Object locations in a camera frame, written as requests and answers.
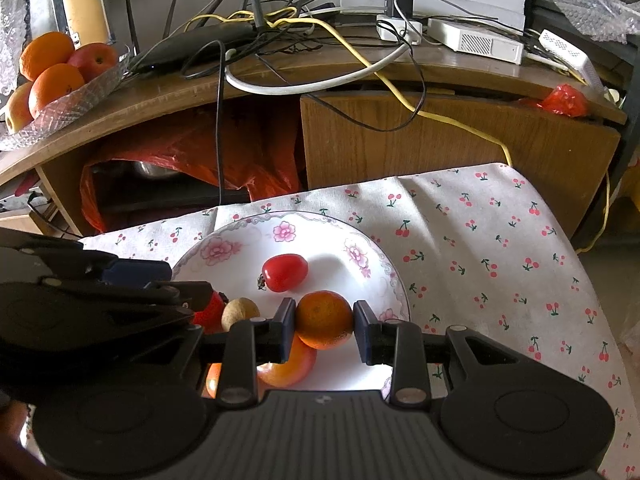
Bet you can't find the large orange tomato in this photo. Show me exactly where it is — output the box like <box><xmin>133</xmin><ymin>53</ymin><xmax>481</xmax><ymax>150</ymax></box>
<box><xmin>257</xmin><ymin>332</ymin><xmax>318</xmax><ymax>389</ymax></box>

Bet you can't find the brown longan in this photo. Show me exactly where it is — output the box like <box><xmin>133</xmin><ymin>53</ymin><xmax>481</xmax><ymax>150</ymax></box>
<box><xmin>221</xmin><ymin>298</ymin><xmax>262</xmax><ymax>332</ymax></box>

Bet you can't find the yellow board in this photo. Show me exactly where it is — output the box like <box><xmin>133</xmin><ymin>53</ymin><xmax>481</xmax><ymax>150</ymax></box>
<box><xmin>58</xmin><ymin>0</ymin><xmax>114</xmax><ymax>47</ymax></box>

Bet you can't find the red apple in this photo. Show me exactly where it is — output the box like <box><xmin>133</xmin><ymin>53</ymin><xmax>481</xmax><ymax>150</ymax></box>
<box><xmin>67</xmin><ymin>42</ymin><xmax>120</xmax><ymax>84</ymax></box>

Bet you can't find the wooden desk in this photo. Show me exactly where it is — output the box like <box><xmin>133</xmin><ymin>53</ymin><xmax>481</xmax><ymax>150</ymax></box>
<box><xmin>0</xmin><ymin>35</ymin><xmax>628</xmax><ymax>241</ymax></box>

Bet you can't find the cherry print tablecloth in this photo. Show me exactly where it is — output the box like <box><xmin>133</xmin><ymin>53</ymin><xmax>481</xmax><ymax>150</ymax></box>
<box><xmin>80</xmin><ymin>162</ymin><xmax>633</xmax><ymax>480</ymax></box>

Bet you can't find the wooden side shelf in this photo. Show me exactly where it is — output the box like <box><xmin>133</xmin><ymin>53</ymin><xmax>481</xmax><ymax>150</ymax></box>
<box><xmin>0</xmin><ymin>209</ymin><xmax>57</xmax><ymax>237</ymax></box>

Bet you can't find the small red plastic bag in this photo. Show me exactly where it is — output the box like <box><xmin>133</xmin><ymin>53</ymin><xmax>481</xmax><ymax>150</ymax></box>
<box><xmin>542</xmin><ymin>85</ymin><xmax>589</xmax><ymax>119</ymax></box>

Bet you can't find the white perforated router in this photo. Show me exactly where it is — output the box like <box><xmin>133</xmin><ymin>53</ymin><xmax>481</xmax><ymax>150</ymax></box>
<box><xmin>537</xmin><ymin>29</ymin><xmax>599</xmax><ymax>87</ymax></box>

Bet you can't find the white power adapter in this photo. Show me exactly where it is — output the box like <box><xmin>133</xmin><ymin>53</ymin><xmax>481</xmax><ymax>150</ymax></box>
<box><xmin>376</xmin><ymin>15</ymin><xmax>424</xmax><ymax>44</ymax></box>

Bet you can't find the metal pot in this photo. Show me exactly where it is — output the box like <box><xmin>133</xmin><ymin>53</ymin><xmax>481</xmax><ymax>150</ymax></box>
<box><xmin>131</xmin><ymin>159</ymin><xmax>182</xmax><ymax>182</ymax></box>

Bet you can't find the black router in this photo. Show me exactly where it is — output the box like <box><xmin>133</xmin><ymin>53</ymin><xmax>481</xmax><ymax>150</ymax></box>
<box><xmin>124</xmin><ymin>0</ymin><xmax>351</xmax><ymax>75</ymax></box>

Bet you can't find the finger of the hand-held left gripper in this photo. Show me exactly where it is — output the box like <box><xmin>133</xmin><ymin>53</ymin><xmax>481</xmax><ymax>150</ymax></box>
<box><xmin>0</xmin><ymin>230</ymin><xmax>173</xmax><ymax>288</ymax></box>
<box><xmin>50</xmin><ymin>280</ymin><xmax>216</xmax><ymax>323</ymax></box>

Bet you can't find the yellowish apple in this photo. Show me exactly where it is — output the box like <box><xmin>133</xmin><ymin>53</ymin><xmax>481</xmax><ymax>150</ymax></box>
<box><xmin>5</xmin><ymin>82</ymin><xmax>36</xmax><ymax>134</ymax></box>

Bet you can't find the white lace cloth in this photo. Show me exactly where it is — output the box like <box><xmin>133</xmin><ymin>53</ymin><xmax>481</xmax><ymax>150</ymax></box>
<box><xmin>0</xmin><ymin>0</ymin><xmax>32</xmax><ymax>97</ymax></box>

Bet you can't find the large red plastic bag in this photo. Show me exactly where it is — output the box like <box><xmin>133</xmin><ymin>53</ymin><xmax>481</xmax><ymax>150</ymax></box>
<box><xmin>80</xmin><ymin>107</ymin><xmax>302</xmax><ymax>234</ymax></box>

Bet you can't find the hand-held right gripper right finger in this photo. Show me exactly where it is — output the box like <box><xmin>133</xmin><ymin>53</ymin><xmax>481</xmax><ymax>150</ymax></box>
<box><xmin>353</xmin><ymin>300</ymin><xmax>531</xmax><ymax>407</ymax></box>

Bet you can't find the black plug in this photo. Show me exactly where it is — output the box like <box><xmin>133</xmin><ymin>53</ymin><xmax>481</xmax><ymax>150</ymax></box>
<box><xmin>384</xmin><ymin>0</ymin><xmax>415</xmax><ymax>21</ymax></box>

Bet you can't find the bubble wrap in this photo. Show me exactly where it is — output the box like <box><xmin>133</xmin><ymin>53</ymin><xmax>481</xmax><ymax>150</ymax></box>
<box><xmin>534</xmin><ymin>0</ymin><xmax>640</xmax><ymax>45</ymax></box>

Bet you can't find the large orange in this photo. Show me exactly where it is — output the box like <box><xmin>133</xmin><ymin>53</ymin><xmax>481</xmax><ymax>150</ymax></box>
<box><xmin>28</xmin><ymin>63</ymin><xmax>86</xmax><ymax>119</ymax></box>
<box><xmin>20</xmin><ymin>31</ymin><xmax>76</xmax><ymax>82</ymax></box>

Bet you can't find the white cable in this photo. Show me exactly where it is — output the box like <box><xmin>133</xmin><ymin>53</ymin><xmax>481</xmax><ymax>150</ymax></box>
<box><xmin>224</xmin><ymin>35</ymin><xmax>417</xmax><ymax>97</ymax></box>

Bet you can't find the white vented box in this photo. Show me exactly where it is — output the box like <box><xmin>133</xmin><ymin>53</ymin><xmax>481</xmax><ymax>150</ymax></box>
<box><xmin>427</xmin><ymin>17</ymin><xmax>525</xmax><ymax>65</ymax></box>

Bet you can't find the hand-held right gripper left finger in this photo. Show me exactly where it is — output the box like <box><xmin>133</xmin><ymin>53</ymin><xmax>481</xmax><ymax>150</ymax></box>
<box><xmin>172</xmin><ymin>298</ymin><xmax>297</xmax><ymax>407</ymax></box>

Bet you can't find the yellow cable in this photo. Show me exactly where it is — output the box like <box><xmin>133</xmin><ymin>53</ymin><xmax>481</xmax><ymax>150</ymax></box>
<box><xmin>187</xmin><ymin>7</ymin><xmax>612</xmax><ymax>256</ymax></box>

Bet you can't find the oblong red cherry tomato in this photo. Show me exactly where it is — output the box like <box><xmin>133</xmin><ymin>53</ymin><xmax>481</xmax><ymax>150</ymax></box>
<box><xmin>258</xmin><ymin>254</ymin><xmax>309</xmax><ymax>293</ymax></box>
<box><xmin>192</xmin><ymin>290</ymin><xmax>226</xmax><ymax>334</ymax></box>

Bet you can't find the mandarin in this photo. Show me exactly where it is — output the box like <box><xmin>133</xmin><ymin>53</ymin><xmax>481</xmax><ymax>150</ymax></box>
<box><xmin>295</xmin><ymin>290</ymin><xmax>355</xmax><ymax>351</ymax></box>

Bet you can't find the white floral bowl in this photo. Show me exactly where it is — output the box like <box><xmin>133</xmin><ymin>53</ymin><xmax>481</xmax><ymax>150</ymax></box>
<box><xmin>170</xmin><ymin>211</ymin><xmax>412</xmax><ymax>401</ymax></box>

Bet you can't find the glass fruit dish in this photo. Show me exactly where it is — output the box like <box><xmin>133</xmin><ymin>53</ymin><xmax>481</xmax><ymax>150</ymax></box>
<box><xmin>0</xmin><ymin>42</ymin><xmax>132</xmax><ymax>152</ymax></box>

